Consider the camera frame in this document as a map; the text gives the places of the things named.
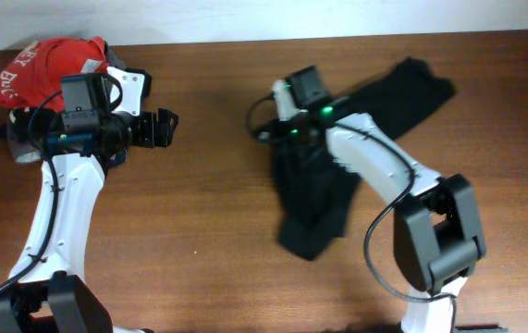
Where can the black folded garment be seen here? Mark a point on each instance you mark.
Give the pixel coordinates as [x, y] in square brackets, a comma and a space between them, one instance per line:
[25, 123]

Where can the grey folded garment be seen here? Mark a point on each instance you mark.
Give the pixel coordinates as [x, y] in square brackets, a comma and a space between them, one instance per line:
[22, 152]

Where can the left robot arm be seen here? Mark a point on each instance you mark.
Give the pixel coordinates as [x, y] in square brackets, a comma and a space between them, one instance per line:
[46, 289]

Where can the red folded shirt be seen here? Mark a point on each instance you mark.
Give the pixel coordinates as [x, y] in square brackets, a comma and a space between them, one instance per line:
[35, 73]

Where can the navy folded garment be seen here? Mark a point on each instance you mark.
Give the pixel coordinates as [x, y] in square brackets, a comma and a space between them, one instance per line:
[125, 91]

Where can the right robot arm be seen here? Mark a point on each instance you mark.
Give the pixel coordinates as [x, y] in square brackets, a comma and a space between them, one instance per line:
[325, 146]

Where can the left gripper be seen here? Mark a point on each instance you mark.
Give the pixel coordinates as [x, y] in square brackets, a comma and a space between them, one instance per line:
[164, 126]

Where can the black t-shirt with logo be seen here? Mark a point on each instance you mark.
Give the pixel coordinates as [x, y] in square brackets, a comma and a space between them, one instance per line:
[315, 192]

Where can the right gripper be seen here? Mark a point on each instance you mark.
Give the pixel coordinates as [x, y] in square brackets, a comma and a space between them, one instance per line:
[283, 117]

